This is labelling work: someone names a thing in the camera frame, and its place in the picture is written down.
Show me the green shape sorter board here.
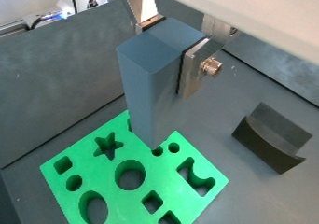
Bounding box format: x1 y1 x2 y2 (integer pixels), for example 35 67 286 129
40 112 229 224

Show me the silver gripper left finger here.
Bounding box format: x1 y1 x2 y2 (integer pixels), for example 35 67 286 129
126 0 166 35

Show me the blue-grey rectangular block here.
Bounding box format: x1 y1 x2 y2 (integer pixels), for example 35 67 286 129
118 18 205 148

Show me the aluminium frame rail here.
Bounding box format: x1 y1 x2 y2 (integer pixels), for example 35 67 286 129
0 0 110 37

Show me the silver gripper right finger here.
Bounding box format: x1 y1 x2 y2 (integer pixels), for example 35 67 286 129
179 15 239 99

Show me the black curved holder block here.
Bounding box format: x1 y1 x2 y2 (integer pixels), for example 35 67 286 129
233 103 313 175

